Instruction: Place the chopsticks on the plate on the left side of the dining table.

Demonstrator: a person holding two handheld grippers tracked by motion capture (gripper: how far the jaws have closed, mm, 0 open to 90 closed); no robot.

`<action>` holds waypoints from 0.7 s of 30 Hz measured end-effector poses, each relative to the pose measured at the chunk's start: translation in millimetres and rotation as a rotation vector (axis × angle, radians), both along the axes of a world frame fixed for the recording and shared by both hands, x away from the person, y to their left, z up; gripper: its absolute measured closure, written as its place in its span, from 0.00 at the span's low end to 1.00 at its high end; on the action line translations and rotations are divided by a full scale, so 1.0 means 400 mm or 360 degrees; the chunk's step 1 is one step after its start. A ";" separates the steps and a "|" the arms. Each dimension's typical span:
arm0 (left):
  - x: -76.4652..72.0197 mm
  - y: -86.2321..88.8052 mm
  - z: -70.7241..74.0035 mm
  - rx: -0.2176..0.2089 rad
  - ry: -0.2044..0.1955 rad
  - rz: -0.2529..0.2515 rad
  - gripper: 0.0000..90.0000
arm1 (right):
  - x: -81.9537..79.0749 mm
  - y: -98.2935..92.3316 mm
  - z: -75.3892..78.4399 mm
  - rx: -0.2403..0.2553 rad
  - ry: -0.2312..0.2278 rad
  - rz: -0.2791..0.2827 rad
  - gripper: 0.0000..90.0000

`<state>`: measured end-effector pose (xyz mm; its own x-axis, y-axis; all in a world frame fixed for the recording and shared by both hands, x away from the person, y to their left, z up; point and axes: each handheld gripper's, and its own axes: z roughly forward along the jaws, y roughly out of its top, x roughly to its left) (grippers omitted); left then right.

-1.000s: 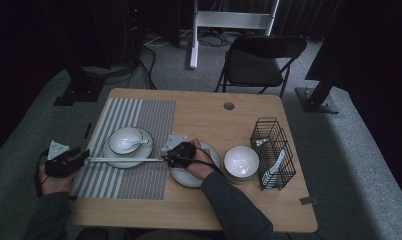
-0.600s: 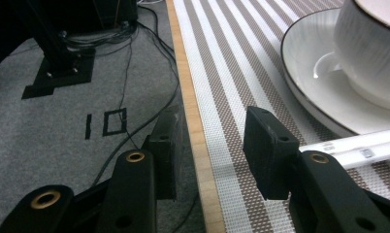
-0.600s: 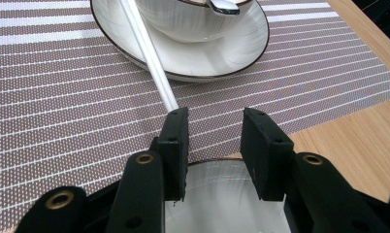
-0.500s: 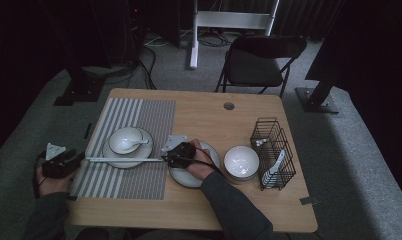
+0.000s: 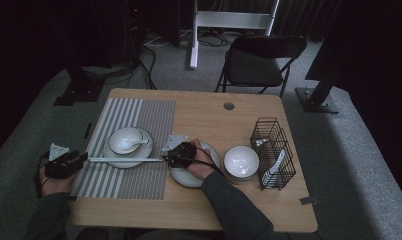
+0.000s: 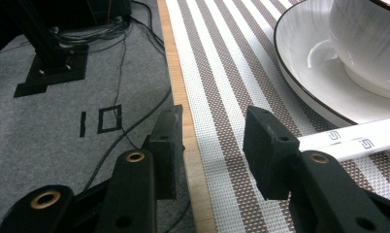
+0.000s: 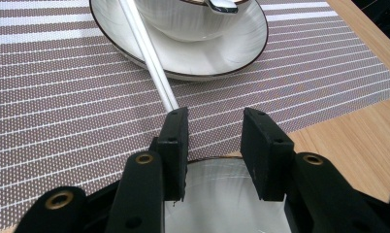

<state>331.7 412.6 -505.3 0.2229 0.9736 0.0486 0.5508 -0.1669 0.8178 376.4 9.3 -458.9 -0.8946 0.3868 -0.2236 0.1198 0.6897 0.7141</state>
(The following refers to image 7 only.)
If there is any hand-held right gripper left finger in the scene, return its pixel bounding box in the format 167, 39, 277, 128
155, 106, 190, 202

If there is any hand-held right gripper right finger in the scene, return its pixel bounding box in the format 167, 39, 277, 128
240, 107, 295, 202

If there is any white plate dark rim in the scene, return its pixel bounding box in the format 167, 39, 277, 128
88, 0, 270, 82
163, 156, 293, 233

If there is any white chopstick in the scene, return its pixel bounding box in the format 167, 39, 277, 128
118, 0, 176, 115
123, 0, 180, 113

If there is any white bowl brown rim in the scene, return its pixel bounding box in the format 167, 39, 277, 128
133, 0, 259, 43

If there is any white ceramic spoon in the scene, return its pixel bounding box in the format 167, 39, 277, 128
204, 0, 240, 15

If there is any grey striped placemat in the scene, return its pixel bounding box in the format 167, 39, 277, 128
0, 0, 390, 233

